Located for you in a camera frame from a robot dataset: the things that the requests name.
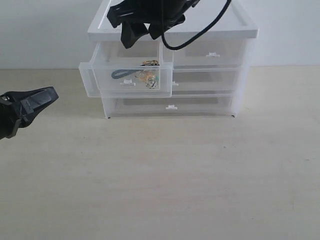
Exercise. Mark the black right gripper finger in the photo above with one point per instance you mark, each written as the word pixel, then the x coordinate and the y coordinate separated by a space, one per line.
pixel 156 30
pixel 131 32

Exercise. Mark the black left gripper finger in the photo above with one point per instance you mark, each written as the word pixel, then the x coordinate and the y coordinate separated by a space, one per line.
pixel 28 104

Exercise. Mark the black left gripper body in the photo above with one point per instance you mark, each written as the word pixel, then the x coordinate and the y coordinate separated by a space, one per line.
pixel 12 114

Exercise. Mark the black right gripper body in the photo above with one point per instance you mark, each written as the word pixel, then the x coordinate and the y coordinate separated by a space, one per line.
pixel 135 14

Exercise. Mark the small drawer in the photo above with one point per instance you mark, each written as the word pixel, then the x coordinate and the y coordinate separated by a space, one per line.
pixel 112 55
pixel 221 52

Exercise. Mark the keychain with black strap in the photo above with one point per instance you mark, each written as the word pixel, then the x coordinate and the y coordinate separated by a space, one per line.
pixel 147 75

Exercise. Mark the translucent plastic drawer cabinet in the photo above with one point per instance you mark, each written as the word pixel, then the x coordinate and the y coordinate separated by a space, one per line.
pixel 209 20

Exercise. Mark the bottom wide drawer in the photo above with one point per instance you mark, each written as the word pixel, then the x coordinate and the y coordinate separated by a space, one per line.
pixel 211 105

